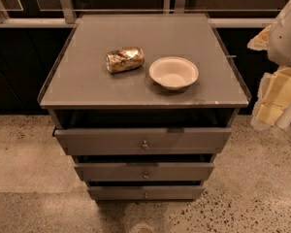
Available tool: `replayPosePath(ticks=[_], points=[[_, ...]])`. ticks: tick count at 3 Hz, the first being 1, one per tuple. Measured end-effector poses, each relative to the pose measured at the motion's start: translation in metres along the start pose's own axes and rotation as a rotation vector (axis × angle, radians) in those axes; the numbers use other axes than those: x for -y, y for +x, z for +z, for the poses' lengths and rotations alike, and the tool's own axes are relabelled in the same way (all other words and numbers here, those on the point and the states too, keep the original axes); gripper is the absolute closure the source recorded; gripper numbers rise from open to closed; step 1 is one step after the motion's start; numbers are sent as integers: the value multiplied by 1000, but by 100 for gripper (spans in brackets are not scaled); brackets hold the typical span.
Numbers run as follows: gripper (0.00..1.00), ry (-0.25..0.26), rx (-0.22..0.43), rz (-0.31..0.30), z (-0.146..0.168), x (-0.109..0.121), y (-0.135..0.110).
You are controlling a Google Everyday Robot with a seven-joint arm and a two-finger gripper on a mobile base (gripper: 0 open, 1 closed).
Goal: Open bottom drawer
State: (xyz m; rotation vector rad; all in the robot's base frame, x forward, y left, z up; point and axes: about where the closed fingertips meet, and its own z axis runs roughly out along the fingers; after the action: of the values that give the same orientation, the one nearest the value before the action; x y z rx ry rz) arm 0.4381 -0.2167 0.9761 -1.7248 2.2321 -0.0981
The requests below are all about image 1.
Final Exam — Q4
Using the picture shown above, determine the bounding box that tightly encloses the crushed golden drink can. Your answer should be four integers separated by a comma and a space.
106, 47, 145, 74

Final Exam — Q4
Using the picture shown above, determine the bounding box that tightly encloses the white paper bowl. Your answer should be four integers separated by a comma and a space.
148, 56, 199, 90

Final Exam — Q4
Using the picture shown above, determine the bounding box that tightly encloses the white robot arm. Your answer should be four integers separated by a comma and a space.
247, 0, 291, 130

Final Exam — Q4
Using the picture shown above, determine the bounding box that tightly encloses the grey metal railing frame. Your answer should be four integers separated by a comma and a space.
0, 0, 289, 28

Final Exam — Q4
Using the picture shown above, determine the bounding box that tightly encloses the grey drawer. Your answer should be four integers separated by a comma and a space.
54, 128, 231, 155
88, 185, 204, 201
75, 162, 214, 182

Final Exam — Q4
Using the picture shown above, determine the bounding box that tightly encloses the grey drawer cabinet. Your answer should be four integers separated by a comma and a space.
38, 14, 250, 189

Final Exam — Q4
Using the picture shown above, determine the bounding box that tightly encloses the white pipe by wall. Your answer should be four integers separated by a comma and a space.
276, 104, 291, 129

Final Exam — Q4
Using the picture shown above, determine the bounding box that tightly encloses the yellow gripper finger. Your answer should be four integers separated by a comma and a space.
247, 25, 271, 50

